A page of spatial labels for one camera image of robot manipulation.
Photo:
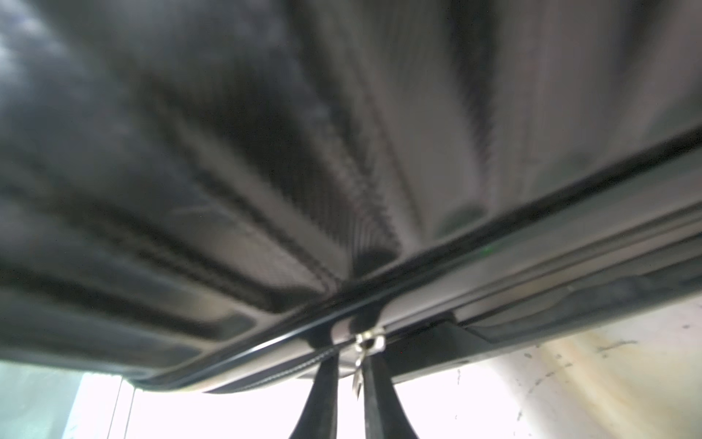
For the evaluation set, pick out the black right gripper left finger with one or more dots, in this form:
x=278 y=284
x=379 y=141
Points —
x=318 y=419

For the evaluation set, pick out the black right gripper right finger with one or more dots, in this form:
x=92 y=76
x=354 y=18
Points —
x=384 y=415

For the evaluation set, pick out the black hard-shell suitcase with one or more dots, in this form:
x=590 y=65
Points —
x=210 y=195

